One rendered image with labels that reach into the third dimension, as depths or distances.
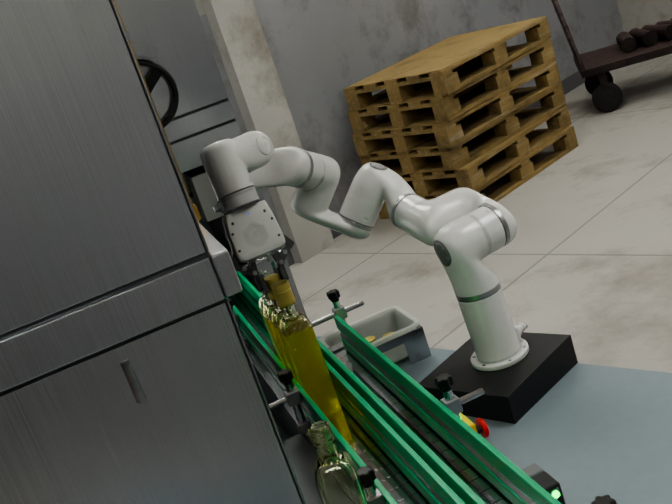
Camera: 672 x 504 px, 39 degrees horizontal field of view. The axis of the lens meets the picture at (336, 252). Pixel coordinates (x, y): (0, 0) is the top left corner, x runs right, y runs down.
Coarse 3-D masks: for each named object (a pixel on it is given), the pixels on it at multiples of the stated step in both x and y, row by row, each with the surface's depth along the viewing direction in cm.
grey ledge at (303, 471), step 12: (288, 444) 177; (300, 444) 175; (288, 456) 173; (300, 456) 171; (312, 456) 170; (300, 468) 167; (312, 468) 166; (300, 480) 163; (312, 480) 162; (312, 492) 158
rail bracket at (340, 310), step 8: (328, 296) 209; (336, 296) 209; (336, 304) 210; (352, 304) 212; (360, 304) 212; (336, 312) 210; (344, 312) 210; (320, 320) 210; (328, 320) 210; (344, 320) 211
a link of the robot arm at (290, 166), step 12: (276, 156) 198; (288, 156) 197; (300, 156) 197; (264, 168) 198; (276, 168) 198; (288, 168) 197; (300, 168) 197; (312, 168) 199; (252, 180) 197; (264, 180) 197; (276, 180) 197; (288, 180) 197; (300, 180) 198
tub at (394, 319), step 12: (384, 312) 236; (396, 312) 235; (348, 324) 234; (360, 324) 234; (372, 324) 235; (384, 324) 236; (396, 324) 236; (408, 324) 228; (324, 336) 232; (336, 336) 233; (396, 336) 220
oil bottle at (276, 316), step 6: (276, 312) 183; (276, 318) 182; (276, 324) 182; (276, 330) 184; (276, 336) 187; (282, 342) 183; (282, 348) 186; (288, 354) 184; (288, 360) 185; (288, 366) 188; (294, 372) 185
